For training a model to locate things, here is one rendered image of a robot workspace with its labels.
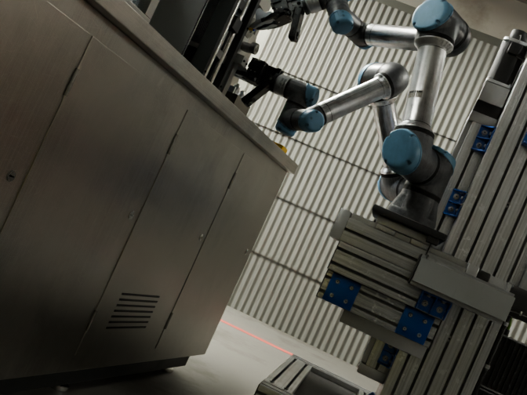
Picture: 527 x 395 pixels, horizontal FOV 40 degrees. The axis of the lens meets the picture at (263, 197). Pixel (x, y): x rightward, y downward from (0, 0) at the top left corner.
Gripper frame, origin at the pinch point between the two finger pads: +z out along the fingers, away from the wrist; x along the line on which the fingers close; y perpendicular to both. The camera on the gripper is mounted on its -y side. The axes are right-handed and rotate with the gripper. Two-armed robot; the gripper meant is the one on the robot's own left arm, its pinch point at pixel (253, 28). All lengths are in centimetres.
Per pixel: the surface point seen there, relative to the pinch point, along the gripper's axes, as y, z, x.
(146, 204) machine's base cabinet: -68, 26, 66
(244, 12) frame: -8.6, -3.5, 30.4
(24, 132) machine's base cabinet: -64, 24, 122
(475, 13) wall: 102, -114, -309
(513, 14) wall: 93, -140, -312
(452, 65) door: 67, -87, -304
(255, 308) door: -70, 102, -296
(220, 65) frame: -22.6, 7.7, 30.1
